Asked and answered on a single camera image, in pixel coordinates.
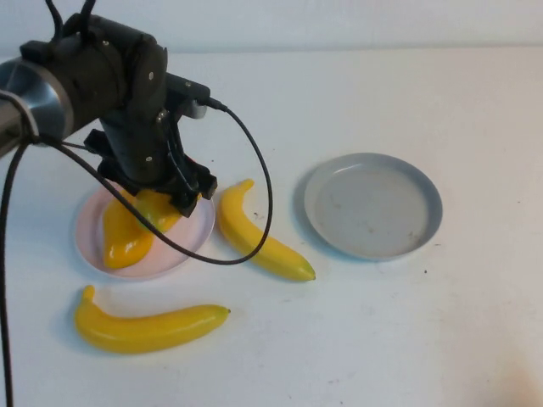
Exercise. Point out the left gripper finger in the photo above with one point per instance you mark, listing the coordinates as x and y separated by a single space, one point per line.
197 186

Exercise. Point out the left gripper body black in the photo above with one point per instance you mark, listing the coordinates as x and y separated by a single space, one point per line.
140 157

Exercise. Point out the yellow plastic banana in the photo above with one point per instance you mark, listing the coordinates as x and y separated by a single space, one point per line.
233 212
144 332

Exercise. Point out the small yellow mango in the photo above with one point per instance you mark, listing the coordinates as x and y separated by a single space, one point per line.
125 241

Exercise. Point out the pink round plate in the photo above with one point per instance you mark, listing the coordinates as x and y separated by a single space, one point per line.
91 229

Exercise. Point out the grey round plate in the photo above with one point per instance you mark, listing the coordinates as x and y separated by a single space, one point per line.
373 207

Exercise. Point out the black zip tie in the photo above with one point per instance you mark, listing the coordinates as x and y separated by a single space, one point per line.
72 145

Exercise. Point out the white zip tie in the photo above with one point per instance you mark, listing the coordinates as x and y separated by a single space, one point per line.
29 118

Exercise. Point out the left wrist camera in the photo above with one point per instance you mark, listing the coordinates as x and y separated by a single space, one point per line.
186 89

